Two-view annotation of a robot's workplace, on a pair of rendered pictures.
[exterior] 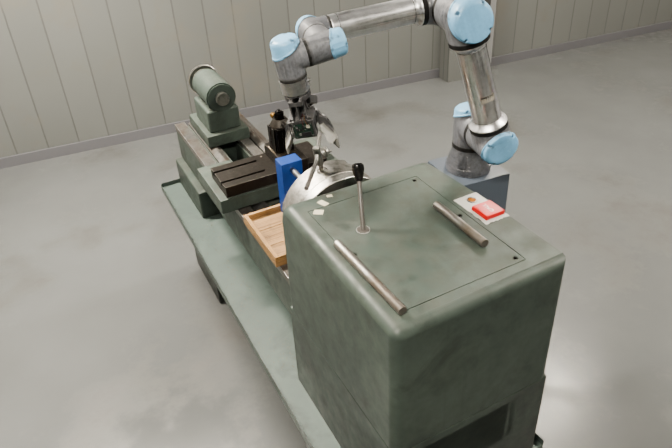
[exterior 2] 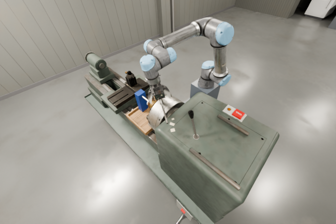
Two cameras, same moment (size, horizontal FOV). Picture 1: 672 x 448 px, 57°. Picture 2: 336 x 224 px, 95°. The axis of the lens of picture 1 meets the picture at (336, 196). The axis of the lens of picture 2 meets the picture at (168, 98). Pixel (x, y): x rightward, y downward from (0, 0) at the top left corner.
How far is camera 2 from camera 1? 90 cm
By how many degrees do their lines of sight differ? 19
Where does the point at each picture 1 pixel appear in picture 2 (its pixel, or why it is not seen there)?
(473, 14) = (227, 32)
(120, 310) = (82, 141)
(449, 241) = (233, 135)
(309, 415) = (170, 183)
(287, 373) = (156, 167)
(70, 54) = (30, 48)
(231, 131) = (107, 76)
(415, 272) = (229, 158)
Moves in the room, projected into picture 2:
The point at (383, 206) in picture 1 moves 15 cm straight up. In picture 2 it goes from (197, 120) to (199, 105)
